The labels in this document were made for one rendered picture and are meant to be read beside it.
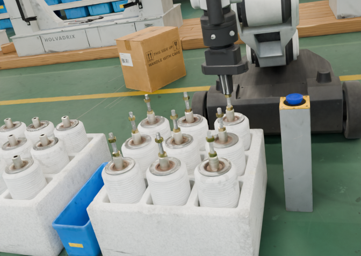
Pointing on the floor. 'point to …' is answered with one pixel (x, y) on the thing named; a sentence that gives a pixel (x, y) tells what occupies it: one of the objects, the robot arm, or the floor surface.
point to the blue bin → (80, 219)
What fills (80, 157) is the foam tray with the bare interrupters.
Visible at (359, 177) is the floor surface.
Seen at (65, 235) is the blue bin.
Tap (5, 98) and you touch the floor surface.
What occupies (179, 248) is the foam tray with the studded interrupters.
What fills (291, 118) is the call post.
